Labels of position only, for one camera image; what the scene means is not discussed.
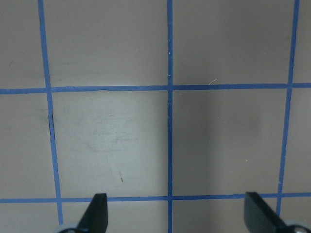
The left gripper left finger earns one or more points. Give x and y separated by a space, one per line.
94 219

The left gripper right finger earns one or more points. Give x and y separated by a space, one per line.
259 216

